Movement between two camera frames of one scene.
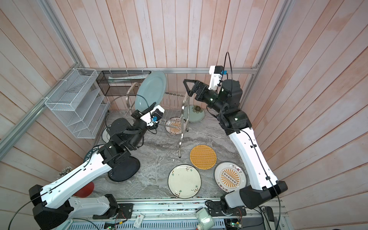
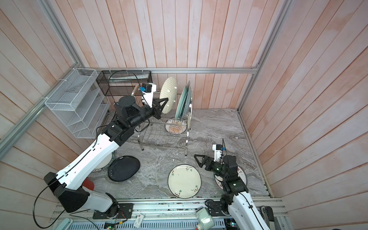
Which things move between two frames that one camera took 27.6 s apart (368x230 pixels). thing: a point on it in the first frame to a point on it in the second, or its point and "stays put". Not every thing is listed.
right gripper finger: x=196 y=82 to x=200 y=155
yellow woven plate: x=203 y=157 to x=169 y=89
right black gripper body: x=211 y=99 to x=215 y=166
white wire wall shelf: x=80 y=104 stays put
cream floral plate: x=184 y=181 stays put
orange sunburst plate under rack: x=173 y=125 stays put
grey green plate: x=150 y=89 to x=188 y=102
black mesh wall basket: x=121 y=83 stays put
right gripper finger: x=189 y=92 to x=201 y=164
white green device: x=205 y=221 stays put
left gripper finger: x=148 y=109 to x=161 y=99
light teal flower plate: x=196 y=113 to x=183 y=104
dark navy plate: x=124 y=170 stays put
